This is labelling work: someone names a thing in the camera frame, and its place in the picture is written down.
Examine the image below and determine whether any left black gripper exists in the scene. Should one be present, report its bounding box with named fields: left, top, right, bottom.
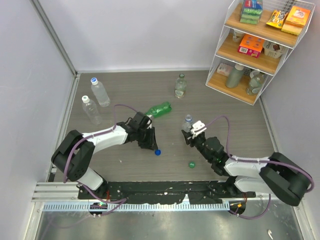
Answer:
left=136, top=126, right=158, bottom=150

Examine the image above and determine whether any pepsi bottle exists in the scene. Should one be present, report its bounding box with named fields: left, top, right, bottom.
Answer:
left=182, top=114, right=194, bottom=133

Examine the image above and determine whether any clear plastic bottle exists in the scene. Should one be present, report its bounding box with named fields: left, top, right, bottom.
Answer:
left=82, top=99, right=102, bottom=125

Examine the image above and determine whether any white bottle cap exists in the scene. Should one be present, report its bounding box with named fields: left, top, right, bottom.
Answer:
left=81, top=95, right=90, bottom=104

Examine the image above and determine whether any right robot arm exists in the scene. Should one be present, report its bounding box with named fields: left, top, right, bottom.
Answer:
left=182, top=130, right=313, bottom=207

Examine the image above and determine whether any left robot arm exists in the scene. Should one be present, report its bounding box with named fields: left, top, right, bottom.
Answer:
left=51, top=112, right=158, bottom=199

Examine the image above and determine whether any green plastic bottle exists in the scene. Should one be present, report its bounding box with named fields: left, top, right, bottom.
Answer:
left=145, top=101, right=172, bottom=118

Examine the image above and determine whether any clear glass bottle green cap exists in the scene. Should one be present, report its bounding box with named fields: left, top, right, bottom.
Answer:
left=174, top=73, right=187, bottom=99

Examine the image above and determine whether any grey green bottle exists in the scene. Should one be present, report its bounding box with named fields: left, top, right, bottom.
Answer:
left=225, top=63, right=245, bottom=88

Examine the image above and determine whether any clear bottle blue cap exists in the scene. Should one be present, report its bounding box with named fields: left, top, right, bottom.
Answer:
left=89, top=77, right=111, bottom=108

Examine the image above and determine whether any clear bottle on shelf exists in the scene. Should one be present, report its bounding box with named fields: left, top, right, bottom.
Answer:
left=246, top=70, right=265, bottom=96

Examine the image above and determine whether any pink white packet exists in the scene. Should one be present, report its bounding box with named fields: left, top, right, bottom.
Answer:
left=216, top=62, right=234, bottom=77

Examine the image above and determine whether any orange pink box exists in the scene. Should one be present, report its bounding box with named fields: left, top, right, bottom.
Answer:
left=237, top=34, right=265, bottom=58

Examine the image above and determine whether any white cup on shelf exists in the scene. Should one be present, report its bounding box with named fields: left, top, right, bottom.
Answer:
left=232, top=29, right=245, bottom=43

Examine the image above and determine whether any green sponge pack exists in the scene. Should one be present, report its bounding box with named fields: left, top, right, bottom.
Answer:
left=239, top=0, right=263, bottom=25

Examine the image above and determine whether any yellow snack bag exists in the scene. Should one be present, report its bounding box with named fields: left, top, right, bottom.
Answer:
left=266, top=10, right=288, bottom=29

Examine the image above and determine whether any orange yellow box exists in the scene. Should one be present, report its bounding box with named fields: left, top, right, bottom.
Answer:
left=281, top=5, right=311, bottom=36

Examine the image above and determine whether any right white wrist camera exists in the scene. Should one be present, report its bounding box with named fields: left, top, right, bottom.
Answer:
left=190, top=120, right=207, bottom=139

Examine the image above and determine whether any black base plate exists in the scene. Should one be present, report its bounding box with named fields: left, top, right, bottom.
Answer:
left=76, top=180, right=256, bottom=205

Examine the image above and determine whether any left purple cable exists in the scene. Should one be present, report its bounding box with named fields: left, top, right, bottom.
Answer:
left=62, top=103, right=151, bottom=218

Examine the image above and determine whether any purple cable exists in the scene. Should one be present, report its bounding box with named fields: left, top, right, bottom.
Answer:
left=62, top=103, right=151, bottom=218
left=199, top=114, right=315, bottom=221

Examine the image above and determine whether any white cable duct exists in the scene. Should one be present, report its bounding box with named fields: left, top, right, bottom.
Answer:
left=42, top=201, right=230, bottom=212

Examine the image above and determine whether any white wire shelf rack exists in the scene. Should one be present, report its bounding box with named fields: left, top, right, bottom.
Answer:
left=205, top=0, right=316, bottom=106

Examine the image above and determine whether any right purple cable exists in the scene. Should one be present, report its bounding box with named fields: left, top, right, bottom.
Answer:
left=199, top=114, right=315, bottom=221

